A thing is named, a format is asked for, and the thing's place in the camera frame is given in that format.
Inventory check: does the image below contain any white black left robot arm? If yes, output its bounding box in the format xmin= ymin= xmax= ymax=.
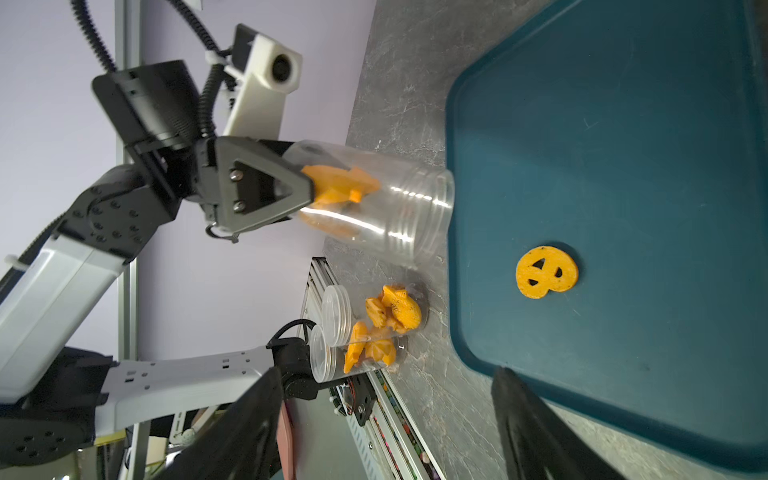
xmin=1 ymin=1 xmax=324 ymax=474

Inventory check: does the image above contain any clear cookie jar back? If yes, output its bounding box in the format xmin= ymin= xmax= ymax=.
xmin=320 ymin=283 xmax=428 ymax=347

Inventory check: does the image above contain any teal plastic tray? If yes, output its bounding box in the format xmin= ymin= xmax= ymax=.
xmin=446 ymin=1 xmax=767 ymax=476

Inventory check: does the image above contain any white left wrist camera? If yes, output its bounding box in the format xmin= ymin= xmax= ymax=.
xmin=223 ymin=24 xmax=303 ymax=140

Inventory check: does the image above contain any orange pretzel shaped cookie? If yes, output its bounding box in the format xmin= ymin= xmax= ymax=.
xmin=515 ymin=246 xmax=579 ymax=299

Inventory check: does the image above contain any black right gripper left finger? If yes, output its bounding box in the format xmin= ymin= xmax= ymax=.
xmin=158 ymin=367 xmax=283 ymax=480

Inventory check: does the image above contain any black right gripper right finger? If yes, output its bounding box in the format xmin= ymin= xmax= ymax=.
xmin=491 ymin=367 xmax=623 ymax=479

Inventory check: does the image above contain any clear cookie jar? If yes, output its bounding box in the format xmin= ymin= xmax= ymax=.
xmin=283 ymin=141 xmax=455 ymax=269
xmin=320 ymin=283 xmax=428 ymax=347
xmin=308 ymin=327 xmax=407 ymax=383

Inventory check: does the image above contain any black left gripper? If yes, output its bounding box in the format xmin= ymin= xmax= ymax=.
xmin=122 ymin=136 xmax=315 ymax=240

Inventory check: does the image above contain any clear cookie jar front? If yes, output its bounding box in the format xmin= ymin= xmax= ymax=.
xmin=308 ymin=327 xmax=407 ymax=383

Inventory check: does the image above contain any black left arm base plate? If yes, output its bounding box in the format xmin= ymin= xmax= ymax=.
xmin=329 ymin=374 xmax=377 ymax=427

